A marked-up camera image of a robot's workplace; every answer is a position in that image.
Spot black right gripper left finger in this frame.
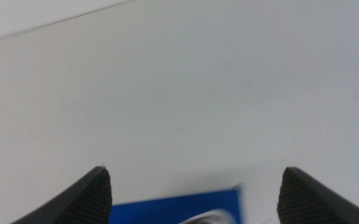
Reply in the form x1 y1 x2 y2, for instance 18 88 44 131
10 166 113 224

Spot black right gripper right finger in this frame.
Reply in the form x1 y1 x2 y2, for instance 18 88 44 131
276 166 359 224

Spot black and white sneaker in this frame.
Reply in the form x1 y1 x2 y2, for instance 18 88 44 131
178 208 238 224

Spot blue rectangular mat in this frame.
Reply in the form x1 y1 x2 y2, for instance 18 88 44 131
108 185 246 224

